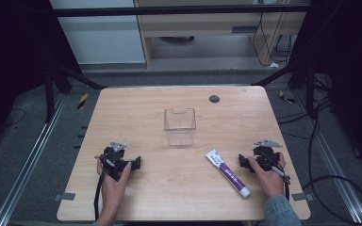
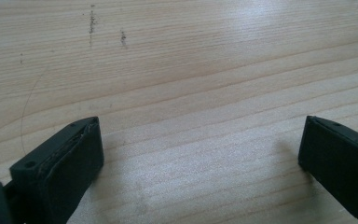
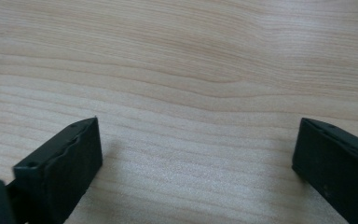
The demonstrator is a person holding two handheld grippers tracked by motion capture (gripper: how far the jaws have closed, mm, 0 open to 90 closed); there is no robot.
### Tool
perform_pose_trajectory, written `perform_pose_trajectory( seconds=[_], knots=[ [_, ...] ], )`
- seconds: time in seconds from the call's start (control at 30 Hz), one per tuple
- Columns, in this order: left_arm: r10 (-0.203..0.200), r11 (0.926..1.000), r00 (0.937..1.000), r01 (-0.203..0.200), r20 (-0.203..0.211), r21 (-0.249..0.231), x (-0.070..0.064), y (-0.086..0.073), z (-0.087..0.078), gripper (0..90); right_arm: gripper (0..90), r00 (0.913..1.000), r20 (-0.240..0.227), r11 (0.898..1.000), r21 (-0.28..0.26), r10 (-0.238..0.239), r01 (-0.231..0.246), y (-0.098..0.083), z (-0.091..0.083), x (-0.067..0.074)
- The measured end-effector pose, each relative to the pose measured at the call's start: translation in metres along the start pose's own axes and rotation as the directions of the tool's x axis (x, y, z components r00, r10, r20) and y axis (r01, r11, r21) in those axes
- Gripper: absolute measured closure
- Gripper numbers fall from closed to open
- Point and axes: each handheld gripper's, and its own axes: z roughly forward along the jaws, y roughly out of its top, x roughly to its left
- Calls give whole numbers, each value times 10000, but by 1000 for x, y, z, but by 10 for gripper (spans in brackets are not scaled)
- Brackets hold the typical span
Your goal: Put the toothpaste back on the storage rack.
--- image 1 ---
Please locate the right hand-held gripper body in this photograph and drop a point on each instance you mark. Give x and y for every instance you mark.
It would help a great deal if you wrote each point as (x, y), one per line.
(265, 155)

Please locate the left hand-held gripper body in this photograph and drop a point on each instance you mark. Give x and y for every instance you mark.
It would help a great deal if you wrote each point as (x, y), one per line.
(114, 157)

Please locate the white purple toothpaste tube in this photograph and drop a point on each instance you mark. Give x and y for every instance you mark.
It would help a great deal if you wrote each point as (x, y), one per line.
(227, 172)

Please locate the clear plastic container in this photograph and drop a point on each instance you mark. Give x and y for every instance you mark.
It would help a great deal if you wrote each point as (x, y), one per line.
(180, 138)

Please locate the person's right hand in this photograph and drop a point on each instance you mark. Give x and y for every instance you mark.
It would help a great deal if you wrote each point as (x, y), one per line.
(271, 183)

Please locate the person's left hand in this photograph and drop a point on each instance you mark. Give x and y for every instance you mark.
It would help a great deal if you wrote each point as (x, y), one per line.
(113, 186)

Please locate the grey tape piece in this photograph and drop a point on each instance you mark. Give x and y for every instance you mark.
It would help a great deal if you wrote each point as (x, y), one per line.
(65, 196)
(302, 196)

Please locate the yellow black striped tape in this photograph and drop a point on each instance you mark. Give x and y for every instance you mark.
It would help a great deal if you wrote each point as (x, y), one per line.
(286, 98)
(82, 101)

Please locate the grey round table grommet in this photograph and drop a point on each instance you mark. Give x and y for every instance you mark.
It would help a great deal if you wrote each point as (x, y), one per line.
(214, 99)

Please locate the black metal stand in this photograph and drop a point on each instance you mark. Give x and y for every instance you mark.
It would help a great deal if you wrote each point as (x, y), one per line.
(309, 91)
(49, 94)

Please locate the white plug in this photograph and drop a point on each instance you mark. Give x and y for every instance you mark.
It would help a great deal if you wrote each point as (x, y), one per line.
(274, 65)

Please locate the white cabinet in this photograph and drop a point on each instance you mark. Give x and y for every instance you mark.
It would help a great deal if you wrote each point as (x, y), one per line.
(100, 40)

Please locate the light wooden desk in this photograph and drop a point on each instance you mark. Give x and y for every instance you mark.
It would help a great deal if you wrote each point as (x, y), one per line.
(201, 26)

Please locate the black horizontal metal bar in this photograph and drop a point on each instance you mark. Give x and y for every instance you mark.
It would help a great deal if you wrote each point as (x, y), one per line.
(169, 11)

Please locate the aluminium floor rail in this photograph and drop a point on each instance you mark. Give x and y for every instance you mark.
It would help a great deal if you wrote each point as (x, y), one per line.
(339, 182)
(28, 163)

